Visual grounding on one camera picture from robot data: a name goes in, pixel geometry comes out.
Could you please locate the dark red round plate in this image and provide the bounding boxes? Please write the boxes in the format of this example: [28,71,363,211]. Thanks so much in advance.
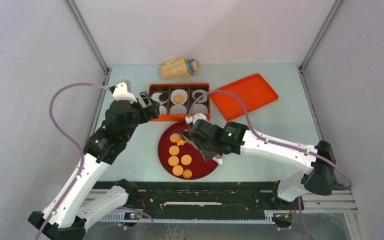
[157,121,219,181]

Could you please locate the black sandwich cookie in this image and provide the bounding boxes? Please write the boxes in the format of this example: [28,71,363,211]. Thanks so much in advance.
[194,92,203,100]
[158,93,168,102]

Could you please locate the round tan biscuit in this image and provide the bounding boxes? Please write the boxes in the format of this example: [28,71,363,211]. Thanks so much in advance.
[180,154,193,166]
[172,164,184,176]
[168,145,180,156]
[173,94,184,104]
[169,133,181,143]
[168,156,180,167]

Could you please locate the orange cookie box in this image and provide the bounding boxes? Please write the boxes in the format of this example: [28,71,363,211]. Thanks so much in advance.
[148,82,211,122]

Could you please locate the orange box lid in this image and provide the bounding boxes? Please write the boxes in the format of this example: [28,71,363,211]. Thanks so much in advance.
[209,73,279,122]

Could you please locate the metal tongs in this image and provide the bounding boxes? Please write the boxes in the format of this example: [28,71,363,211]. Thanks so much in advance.
[180,131,223,165]

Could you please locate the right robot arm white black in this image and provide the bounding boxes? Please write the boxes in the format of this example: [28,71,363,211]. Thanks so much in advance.
[183,117,335,209]

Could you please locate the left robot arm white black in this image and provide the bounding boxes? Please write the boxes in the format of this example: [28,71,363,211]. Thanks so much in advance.
[28,91,160,240]

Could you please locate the orange fish cookie lower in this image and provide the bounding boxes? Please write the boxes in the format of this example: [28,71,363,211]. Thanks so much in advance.
[176,139,186,147]

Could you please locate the swirl tan cookie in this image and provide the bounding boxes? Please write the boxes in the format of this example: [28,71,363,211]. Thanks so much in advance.
[182,169,193,179]

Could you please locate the beige cloth bundle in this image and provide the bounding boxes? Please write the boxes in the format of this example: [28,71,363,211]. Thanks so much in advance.
[160,57,200,79]

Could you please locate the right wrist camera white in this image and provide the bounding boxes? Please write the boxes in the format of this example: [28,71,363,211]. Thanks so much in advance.
[185,113,208,126]

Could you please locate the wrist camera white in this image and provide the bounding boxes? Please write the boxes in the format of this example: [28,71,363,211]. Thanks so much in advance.
[109,79,137,103]
[185,113,208,126]

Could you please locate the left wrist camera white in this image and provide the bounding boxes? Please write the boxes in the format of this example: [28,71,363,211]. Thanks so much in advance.
[109,79,137,103]

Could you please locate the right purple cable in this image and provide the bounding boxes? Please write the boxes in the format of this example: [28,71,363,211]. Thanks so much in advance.
[186,89,353,240]

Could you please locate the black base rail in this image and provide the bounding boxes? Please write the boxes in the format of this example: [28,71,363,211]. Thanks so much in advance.
[106,181,305,220]

